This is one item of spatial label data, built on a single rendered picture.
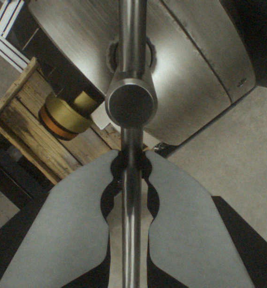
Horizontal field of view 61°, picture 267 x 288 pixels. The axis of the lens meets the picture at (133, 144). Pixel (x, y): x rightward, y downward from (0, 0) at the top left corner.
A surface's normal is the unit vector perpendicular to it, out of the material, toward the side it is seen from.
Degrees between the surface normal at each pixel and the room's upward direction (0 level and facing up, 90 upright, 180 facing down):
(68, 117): 16
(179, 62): 25
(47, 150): 0
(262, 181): 0
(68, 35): 7
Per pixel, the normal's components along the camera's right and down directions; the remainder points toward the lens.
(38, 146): -0.17, 0.32
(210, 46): 0.17, 0.62
